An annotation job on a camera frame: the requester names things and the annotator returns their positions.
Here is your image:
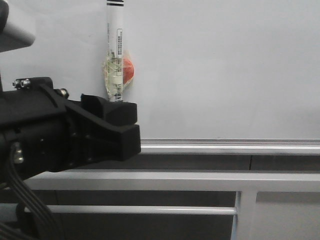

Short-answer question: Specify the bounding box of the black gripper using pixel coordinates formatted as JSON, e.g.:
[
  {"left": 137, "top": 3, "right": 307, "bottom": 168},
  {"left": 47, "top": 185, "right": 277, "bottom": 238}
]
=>
[{"left": 0, "top": 77, "right": 141, "bottom": 180}]

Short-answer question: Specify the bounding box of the red round magnet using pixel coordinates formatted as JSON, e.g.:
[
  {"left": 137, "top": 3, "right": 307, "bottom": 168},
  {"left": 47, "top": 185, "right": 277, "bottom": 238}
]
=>
[{"left": 123, "top": 50, "right": 135, "bottom": 88}]

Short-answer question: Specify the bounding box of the white whiteboard marker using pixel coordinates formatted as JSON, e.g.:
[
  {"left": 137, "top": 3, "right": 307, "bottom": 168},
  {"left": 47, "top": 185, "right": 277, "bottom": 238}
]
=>
[{"left": 103, "top": 0, "right": 124, "bottom": 102}]

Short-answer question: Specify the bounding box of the white horizontal rod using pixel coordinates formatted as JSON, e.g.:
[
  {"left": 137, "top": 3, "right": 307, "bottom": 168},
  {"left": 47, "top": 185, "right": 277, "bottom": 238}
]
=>
[{"left": 48, "top": 205, "right": 238, "bottom": 216}]

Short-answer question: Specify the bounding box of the white whiteboard with aluminium frame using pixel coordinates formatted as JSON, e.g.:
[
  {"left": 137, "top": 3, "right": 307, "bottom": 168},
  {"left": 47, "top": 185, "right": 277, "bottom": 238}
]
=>
[{"left": 0, "top": 0, "right": 320, "bottom": 155}]

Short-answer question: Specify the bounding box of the black cable bundle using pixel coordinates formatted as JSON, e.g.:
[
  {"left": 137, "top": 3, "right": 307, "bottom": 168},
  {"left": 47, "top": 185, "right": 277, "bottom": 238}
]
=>
[{"left": 0, "top": 142, "right": 61, "bottom": 240}]

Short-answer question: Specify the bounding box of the black rod bracket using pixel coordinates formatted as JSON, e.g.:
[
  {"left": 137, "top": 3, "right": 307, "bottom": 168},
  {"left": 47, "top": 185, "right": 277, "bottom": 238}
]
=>
[{"left": 15, "top": 203, "right": 40, "bottom": 240}]

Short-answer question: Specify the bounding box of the white metal table frame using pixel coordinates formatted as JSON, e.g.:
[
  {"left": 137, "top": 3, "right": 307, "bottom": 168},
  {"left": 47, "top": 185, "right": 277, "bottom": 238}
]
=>
[{"left": 27, "top": 170, "right": 320, "bottom": 240}]

